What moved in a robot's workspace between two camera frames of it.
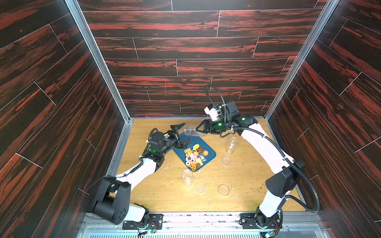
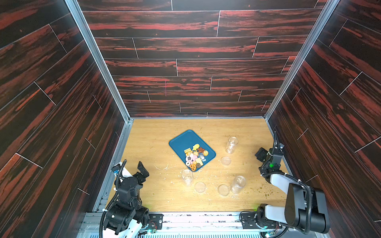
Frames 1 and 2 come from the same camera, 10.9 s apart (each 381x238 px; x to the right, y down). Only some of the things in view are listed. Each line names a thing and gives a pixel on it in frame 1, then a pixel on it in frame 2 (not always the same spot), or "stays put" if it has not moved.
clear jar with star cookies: [230, 146] stays put
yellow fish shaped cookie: [196, 147] stays put
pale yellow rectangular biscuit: [199, 160] stays put
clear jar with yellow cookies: [187, 175] stays put
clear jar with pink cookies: [191, 130] to [239, 182]
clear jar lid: [225, 160] stays put
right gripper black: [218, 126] to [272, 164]
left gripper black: [173, 136] to [142, 178]
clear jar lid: [200, 187] stays put
